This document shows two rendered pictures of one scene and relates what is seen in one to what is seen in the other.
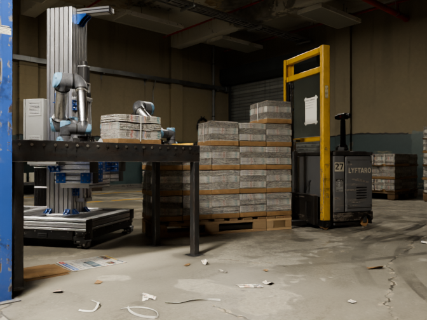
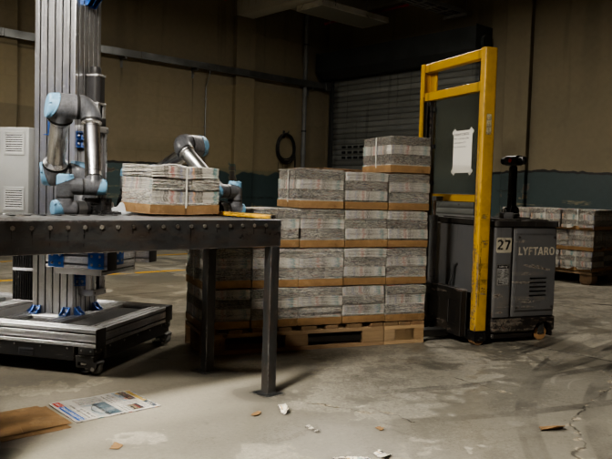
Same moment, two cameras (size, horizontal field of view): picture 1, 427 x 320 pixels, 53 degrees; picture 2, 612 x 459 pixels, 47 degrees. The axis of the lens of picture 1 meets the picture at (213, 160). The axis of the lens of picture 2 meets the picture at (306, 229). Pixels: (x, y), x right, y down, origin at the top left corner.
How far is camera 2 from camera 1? 0.25 m
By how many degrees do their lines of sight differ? 3
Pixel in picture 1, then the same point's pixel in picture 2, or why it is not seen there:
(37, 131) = (19, 180)
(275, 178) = (401, 260)
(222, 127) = (319, 179)
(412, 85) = not seen: outside the picture
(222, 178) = (315, 261)
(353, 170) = (526, 250)
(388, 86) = (591, 95)
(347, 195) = (515, 290)
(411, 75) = not seen: outside the picture
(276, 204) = (400, 302)
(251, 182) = (362, 268)
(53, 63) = (45, 69)
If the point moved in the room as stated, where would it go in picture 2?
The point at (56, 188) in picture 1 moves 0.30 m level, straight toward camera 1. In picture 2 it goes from (48, 273) to (48, 280)
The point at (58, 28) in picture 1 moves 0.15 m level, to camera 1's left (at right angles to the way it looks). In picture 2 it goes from (54, 11) to (25, 10)
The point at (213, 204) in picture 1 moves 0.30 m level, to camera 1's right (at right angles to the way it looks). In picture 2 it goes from (300, 303) to (351, 304)
